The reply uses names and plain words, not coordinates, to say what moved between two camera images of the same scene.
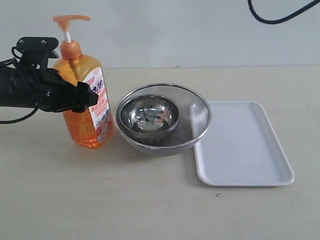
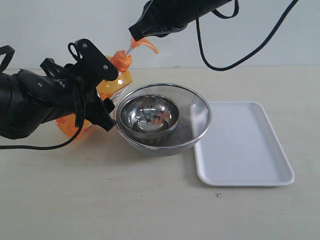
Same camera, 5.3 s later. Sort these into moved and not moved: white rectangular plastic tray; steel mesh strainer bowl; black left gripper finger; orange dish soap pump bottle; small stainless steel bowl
Moved: orange dish soap pump bottle; black left gripper finger
Not moved: small stainless steel bowl; steel mesh strainer bowl; white rectangular plastic tray
